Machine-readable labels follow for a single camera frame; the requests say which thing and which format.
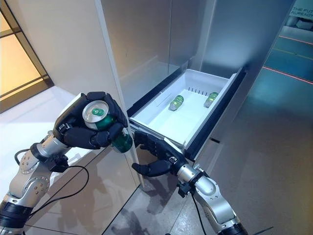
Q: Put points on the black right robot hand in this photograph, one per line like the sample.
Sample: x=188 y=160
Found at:
x=168 y=159

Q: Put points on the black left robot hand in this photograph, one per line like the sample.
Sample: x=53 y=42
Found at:
x=71 y=127

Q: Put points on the green beer can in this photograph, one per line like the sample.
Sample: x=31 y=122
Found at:
x=97 y=112

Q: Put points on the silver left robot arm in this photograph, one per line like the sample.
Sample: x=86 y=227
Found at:
x=31 y=181

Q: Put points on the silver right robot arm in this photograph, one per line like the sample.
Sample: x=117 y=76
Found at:
x=215 y=195

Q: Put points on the white fridge drawer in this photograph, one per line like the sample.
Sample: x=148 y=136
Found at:
x=156 y=120

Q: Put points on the stainless steel fridge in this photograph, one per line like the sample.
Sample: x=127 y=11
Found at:
x=146 y=36

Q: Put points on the green can with white end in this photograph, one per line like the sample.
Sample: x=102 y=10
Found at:
x=211 y=99
x=176 y=102

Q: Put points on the tall white cabinet panel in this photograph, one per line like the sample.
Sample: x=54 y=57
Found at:
x=73 y=49

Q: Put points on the amber window with dark frame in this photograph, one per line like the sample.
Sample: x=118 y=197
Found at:
x=22 y=61

